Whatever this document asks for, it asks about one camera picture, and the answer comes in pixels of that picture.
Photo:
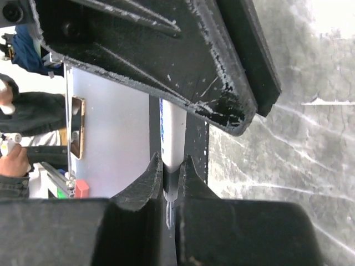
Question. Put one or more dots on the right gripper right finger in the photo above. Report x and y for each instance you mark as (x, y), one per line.
(214, 231)

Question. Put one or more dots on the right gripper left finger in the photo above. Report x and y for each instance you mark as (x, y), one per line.
(122, 230)

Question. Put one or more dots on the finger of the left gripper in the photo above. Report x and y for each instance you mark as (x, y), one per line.
(179, 51)
(243, 25)

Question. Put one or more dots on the person in dark clothes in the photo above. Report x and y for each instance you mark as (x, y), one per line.
(39, 117)

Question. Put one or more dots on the wooden framed panel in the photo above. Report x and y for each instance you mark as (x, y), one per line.
(77, 119)

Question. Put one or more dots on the red block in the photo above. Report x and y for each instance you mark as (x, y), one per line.
(81, 189)

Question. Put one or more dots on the dark blue cap marker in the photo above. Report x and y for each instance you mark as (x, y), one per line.
(172, 135)

